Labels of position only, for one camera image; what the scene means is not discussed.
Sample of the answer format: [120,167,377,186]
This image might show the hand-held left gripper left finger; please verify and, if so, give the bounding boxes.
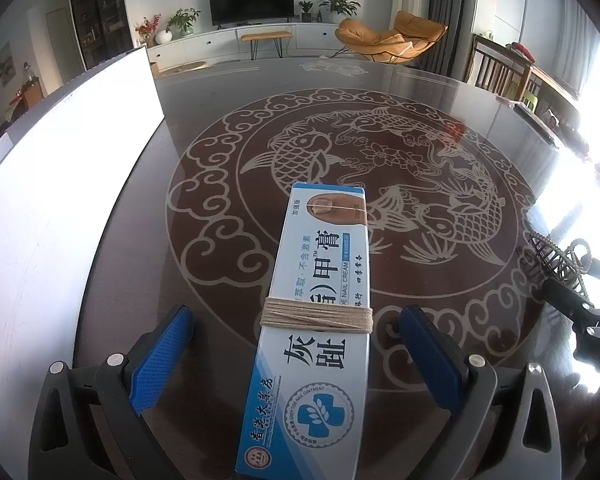
[27,304,196,480]

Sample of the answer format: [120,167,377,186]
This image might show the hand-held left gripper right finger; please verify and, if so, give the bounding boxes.
[398,305,563,480]

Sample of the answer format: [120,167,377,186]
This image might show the woven straw item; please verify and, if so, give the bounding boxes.
[527,230,594,302]

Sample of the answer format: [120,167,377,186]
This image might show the beige twine bundle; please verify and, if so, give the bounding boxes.
[260,297,374,335]

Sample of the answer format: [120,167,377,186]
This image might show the blue and white ointment box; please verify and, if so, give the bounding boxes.
[235,182,372,479]

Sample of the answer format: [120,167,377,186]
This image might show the white board panel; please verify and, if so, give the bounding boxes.
[0,45,166,480]

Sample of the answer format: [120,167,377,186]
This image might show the dark patterned desktop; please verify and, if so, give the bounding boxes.
[72,57,600,480]

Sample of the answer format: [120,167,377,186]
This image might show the white sheer curtain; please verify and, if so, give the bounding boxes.
[560,0,600,102]

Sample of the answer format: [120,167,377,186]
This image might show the dark wooden chair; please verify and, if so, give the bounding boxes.
[467,34,542,106]

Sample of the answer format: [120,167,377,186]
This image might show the small wooden cabinet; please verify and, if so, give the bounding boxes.
[10,77,46,121]

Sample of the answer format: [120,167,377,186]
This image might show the grey curtain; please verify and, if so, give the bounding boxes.
[427,0,481,81]

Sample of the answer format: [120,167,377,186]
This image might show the white television cabinet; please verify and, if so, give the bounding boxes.
[145,22,356,74]

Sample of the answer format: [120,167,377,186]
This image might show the orange lounge chair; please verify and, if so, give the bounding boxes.
[335,10,448,65]

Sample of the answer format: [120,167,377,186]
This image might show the red flower plant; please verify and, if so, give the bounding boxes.
[135,14,162,47]

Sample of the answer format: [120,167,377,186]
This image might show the wooden bench with metal legs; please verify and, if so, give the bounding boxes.
[240,31,294,61]

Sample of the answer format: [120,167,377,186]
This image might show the green potted plant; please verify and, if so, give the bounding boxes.
[167,7,202,37]

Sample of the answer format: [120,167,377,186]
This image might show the dark display cabinet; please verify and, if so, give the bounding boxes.
[67,0,134,72]

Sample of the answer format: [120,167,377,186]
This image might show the black television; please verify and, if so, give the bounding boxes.
[208,0,296,29]

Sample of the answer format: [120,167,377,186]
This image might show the large leafy potted plant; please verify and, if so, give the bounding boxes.
[319,0,362,25]

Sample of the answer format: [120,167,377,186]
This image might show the framed wall painting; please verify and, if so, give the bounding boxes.
[0,42,16,86]

